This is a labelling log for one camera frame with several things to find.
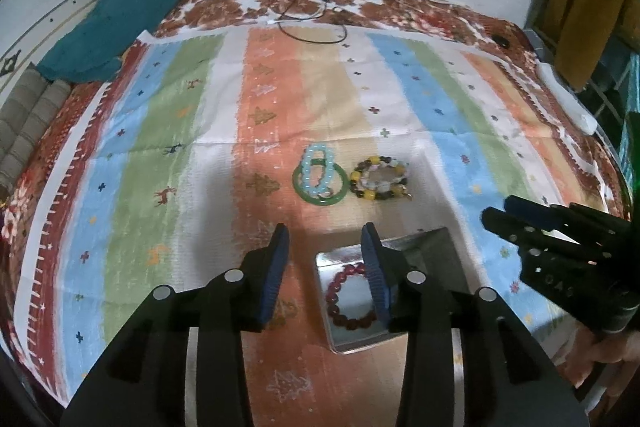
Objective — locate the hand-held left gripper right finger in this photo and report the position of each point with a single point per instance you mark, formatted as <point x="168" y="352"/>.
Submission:
<point x="372" y="267"/>

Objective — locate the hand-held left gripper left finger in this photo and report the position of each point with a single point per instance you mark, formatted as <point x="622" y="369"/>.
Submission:
<point x="275" y="267"/>

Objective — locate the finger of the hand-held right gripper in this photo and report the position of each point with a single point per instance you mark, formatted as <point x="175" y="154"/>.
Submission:
<point x="502" y="223"/>
<point x="525" y="208"/>

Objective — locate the metal tin box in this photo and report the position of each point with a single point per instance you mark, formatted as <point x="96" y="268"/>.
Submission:
<point x="350" y="339"/>

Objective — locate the green jade bangle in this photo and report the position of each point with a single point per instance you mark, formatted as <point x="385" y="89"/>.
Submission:
<point x="330" y="201"/>

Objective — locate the person's right hand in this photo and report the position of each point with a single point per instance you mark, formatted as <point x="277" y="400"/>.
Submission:
<point x="600" y="357"/>

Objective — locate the long white object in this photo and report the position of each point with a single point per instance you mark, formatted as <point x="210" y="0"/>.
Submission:
<point x="565" y="99"/>

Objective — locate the striped pastel mat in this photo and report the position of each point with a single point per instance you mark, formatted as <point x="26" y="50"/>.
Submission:
<point x="175" y="107"/>

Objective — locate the yellow hanging garment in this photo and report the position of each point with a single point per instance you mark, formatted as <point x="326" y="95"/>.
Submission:
<point x="580" y="7"/>

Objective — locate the brown striped cushion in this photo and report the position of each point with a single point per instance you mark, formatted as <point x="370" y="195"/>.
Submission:
<point x="30" y="117"/>

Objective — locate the teal pillow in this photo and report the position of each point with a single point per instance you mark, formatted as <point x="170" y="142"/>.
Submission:
<point x="125" y="17"/>

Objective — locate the white bed headboard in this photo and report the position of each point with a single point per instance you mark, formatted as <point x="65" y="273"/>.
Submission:
<point x="50" y="22"/>

